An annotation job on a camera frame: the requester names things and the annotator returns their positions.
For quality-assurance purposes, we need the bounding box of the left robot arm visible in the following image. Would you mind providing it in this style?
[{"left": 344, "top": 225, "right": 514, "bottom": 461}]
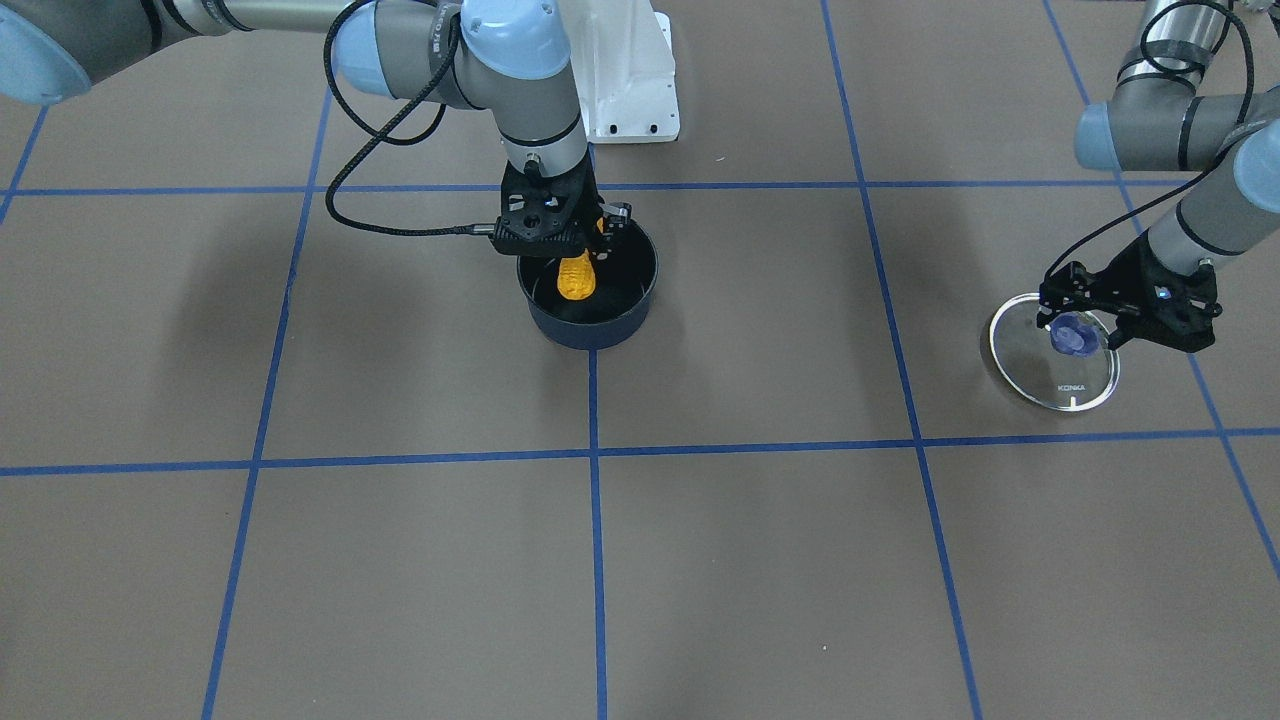
[{"left": 1036, "top": 1, "right": 1277, "bottom": 356}]

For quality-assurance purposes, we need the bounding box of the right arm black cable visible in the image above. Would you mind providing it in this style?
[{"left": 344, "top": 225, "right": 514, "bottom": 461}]
[{"left": 323, "top": 0, "right": 500, "bottom": 240}]

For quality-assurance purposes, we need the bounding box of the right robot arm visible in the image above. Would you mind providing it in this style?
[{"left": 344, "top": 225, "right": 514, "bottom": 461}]
[{"left": 1, "top": 1, "right": 635, "bottom": 258}]

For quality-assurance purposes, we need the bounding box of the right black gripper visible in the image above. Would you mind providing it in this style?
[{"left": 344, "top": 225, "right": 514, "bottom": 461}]
[{"left": 490, "top": 160, "right": 635, "bottom": 261}]

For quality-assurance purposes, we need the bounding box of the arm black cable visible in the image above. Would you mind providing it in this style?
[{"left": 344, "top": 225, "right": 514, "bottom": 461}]
[
  {"left": 1041, "top": 0, "right": 1257, "bottom": 286},
  {"left": 323, "top": 0, "right": 500, "bottom": 240}
]

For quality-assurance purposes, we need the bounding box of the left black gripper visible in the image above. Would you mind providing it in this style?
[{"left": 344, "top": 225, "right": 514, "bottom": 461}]
[{"left": 1036, "top": 236, "right": 1222, "bottom": 354}]

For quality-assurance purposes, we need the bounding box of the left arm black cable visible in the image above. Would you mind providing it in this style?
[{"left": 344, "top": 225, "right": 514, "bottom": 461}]
[{"left": 1041, "top": 0, "right": 1257, "bottom": 286}]

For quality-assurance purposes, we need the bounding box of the blue saucepan with handle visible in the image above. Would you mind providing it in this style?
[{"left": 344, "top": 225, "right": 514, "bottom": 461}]
[{"left": 516, "top": 223, "right": 659, "bottom": 351}]

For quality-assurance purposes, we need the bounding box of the glass lid purple knob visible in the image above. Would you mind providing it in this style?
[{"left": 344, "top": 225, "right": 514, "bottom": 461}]
[{"left": 986, "top": 293, "right": 1120, "bottom": 413}]

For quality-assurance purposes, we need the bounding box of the yellow corn cob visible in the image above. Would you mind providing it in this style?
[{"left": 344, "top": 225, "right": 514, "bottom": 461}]
[{"left": 556, "top": 249, "right": 603, "bottom": 302}]

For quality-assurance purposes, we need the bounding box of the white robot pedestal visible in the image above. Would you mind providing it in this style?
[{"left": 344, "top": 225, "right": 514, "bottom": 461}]
[{"left": 559, "top": 1, "right": 681, "bottom": 145}]

